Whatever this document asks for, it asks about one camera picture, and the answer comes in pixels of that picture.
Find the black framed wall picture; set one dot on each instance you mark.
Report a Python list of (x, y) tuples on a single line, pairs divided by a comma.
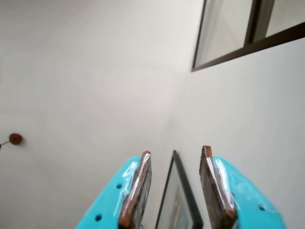
[(184, 177)]

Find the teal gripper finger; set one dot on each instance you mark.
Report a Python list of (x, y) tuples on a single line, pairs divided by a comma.
[(243, 200), (107, 195)]

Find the dark brown window frame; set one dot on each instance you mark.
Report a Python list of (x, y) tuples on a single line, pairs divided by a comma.
[(259, 19)]

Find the brown ceiling lamp rosette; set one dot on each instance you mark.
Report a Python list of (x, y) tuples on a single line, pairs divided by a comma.
[(15, 138)]

